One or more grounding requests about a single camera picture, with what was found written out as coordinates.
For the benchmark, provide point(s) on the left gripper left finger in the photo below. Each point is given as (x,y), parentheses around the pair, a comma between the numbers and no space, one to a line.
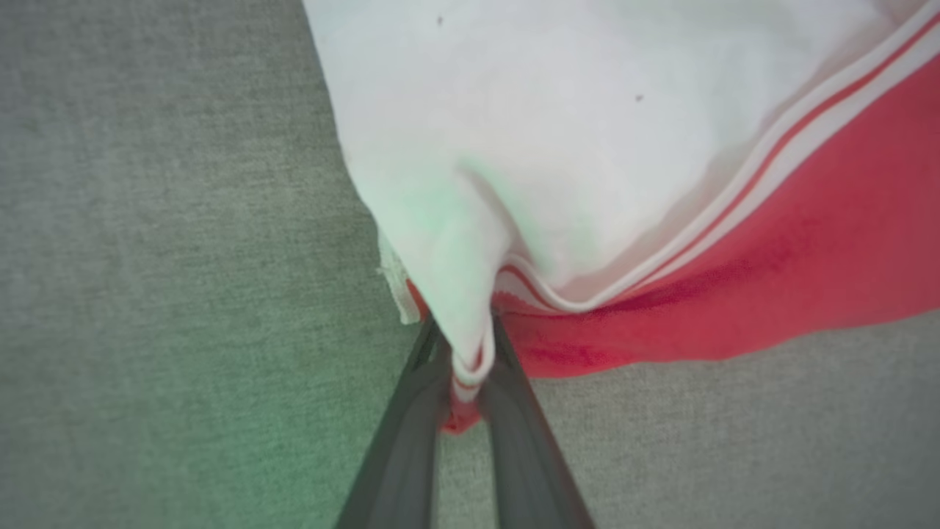
(404,455)

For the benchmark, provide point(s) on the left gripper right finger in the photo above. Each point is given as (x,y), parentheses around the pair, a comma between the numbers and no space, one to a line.
(525,455)

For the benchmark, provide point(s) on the red and white basketball jersey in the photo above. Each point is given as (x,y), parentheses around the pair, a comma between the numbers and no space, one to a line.
(587,162)

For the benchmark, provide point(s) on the grey fabric sofa seat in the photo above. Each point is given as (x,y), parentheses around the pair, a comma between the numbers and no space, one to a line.
(161,294)

